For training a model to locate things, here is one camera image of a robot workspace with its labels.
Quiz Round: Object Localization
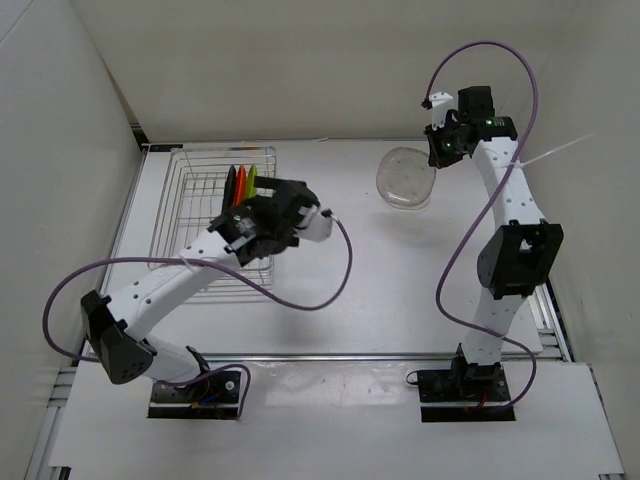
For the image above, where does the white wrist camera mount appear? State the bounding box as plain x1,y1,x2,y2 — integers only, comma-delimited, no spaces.
295,205,333,243
428,92,455,130

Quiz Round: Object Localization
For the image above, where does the blue brand label sticker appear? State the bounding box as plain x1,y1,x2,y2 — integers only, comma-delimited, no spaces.
148,144,183,153

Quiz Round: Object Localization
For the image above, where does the lime green plastic plate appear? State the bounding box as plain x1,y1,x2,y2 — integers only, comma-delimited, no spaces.
244,164,258,199

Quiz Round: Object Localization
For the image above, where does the aluminium table edge rail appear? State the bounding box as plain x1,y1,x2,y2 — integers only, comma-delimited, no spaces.
528,285,572,362

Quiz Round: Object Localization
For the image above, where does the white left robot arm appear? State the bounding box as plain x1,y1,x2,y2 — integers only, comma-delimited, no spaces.
81,177,332,400

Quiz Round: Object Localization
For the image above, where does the black plastic plate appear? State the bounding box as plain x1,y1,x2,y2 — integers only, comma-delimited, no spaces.
221,165,237,212

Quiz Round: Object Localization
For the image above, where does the front aluminium rail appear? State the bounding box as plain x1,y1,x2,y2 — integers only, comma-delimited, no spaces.
203,353,455,362

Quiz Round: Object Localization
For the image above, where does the orange plastic plate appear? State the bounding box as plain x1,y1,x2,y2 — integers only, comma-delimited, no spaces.
233,165,247,206

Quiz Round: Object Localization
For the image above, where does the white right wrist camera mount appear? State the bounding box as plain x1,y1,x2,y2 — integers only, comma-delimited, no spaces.
428,92,455,130

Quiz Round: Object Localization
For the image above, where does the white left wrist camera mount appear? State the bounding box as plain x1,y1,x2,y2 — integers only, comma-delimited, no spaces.
295,205,333,243

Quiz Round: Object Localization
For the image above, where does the clear textured glass plate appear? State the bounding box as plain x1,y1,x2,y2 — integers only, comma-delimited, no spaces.
378,188,433,211

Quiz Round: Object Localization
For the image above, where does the white cable tie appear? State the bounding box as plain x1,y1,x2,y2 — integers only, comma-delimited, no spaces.
516,132,595,170

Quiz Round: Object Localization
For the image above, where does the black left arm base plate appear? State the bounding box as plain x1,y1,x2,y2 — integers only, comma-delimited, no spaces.
147,364,252,421

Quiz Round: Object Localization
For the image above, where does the chrome wire dish rack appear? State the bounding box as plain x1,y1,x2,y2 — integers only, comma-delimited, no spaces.
148,144,279,291

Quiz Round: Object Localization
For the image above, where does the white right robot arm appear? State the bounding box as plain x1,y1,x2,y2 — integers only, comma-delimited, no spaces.
417,86,564,403

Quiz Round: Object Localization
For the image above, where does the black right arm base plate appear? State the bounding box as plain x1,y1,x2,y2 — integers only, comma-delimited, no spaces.
405,369,516,424

